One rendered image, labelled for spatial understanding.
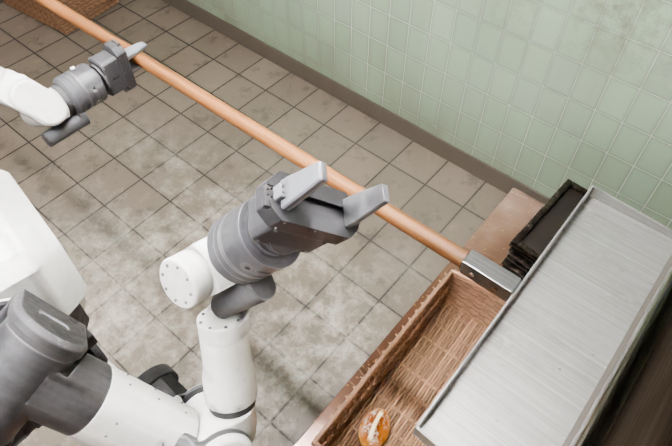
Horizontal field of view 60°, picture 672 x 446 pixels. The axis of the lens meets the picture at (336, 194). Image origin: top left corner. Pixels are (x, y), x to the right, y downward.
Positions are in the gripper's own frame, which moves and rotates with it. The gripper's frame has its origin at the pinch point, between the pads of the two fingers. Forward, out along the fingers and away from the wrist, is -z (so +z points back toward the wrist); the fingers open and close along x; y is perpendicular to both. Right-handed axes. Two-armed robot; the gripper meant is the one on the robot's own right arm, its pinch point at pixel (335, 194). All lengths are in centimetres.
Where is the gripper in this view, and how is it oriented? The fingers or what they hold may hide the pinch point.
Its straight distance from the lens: 58.4
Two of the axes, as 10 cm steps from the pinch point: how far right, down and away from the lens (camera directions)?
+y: -0.7, -8.9, 4.4
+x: -7.5, -2.4, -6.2
